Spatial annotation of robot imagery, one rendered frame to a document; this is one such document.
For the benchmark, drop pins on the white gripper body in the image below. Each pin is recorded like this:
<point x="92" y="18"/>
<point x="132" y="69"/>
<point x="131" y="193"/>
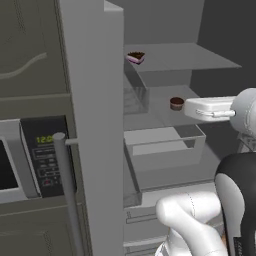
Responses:
<point x="208" y="106"/>

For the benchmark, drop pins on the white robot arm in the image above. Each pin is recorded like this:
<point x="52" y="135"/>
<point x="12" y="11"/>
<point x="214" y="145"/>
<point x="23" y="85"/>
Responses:
<point x="190" y="216"/>

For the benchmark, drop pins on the chocolate cupcake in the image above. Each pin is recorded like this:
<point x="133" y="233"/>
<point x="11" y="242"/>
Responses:
<point x="176" y="104"/>

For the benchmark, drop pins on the clear glass fridge shelf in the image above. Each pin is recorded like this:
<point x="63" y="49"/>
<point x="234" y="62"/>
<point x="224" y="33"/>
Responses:
<point x="156" y="113"/>

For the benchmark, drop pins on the grey fridge shelf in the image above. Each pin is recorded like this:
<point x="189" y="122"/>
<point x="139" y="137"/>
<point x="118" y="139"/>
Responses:
<point x="180" y="56"/>

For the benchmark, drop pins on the clear fridge drawer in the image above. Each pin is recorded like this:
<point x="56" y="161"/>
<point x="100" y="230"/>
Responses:
<point x="160" y="146"/>

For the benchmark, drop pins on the chocolate pink cake slice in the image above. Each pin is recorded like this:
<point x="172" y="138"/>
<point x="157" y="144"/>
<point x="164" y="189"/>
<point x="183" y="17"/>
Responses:
<point x="136" y="56"/>

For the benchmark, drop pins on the grey fridge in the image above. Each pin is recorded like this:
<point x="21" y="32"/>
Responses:
<point x="160" y="20"/>

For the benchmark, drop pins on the grey fridge door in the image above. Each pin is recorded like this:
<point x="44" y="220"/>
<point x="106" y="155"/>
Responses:
<point x="96" y="116"/>

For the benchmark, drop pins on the small clear door bin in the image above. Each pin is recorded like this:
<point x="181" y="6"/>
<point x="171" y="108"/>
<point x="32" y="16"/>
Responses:
<point x="135" y="93"/>

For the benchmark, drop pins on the grey freezer drawer front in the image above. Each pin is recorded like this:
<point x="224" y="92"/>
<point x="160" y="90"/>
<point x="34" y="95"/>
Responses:
<point x="143" y="230"/>

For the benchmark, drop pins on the silver black microwave oven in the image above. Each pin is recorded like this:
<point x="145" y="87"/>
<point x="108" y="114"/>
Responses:
<point x="30" y="160"/>

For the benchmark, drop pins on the olive cupboard door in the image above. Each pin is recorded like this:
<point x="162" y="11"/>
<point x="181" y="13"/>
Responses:
<point x="30" y="46"/>
<point x="36" y="230"/>

